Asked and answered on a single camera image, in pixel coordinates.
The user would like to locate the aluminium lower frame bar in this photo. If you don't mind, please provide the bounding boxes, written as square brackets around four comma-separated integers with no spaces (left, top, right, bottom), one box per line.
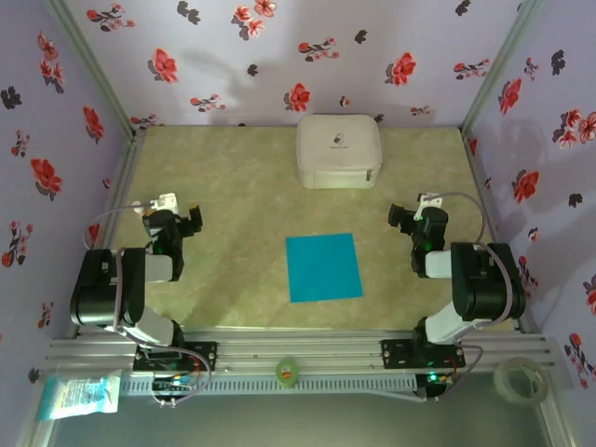
[537,372,578,447]
[16,372,61,447]

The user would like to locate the clear adhesive tape roll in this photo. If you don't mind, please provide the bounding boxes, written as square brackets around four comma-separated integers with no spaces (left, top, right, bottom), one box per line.
[493,357,549,405]

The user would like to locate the left arm lilac cable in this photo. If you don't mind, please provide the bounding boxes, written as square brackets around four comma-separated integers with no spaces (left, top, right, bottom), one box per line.
[82,204,213,409]

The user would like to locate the blue square paper sheet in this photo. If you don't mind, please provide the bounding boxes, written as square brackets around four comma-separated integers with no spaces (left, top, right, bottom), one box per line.
[285,232,364,305]

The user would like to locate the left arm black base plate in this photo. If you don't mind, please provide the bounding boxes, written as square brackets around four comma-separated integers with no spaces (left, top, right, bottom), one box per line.
[133,341,219,373]

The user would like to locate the aluminium front mounting rail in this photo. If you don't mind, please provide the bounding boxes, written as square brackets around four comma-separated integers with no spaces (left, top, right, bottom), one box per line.
[45,329,560,373]

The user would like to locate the aluminium side rail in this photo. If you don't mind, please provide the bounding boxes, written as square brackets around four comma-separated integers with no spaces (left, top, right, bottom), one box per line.
[460,129,536,334]
[67,132,148,339]

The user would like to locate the aluminium corner post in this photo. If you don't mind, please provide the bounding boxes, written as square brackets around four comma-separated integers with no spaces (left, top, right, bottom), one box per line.
[458,0,546,141]
[42,0,145,145]

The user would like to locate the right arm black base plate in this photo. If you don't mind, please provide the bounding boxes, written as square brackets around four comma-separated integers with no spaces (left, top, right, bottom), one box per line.
[380,338,466,369]

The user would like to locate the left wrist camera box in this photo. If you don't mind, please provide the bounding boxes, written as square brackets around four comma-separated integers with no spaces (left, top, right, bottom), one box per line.
[149,192,181,214]

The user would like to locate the white zipped fabric case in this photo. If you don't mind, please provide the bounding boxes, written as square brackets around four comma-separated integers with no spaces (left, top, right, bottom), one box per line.
[295,114,385,190]

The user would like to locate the green round lidded cup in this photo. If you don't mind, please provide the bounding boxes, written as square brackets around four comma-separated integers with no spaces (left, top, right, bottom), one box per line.
[275,356,300,387]

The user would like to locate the blue white plastic packet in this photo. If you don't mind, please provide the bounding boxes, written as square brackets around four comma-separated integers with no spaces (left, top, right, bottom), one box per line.
[36,370,123,423]

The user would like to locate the grey slotted cable duct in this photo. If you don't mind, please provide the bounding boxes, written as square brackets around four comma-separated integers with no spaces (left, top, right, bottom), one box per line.
[119,374,418,397]

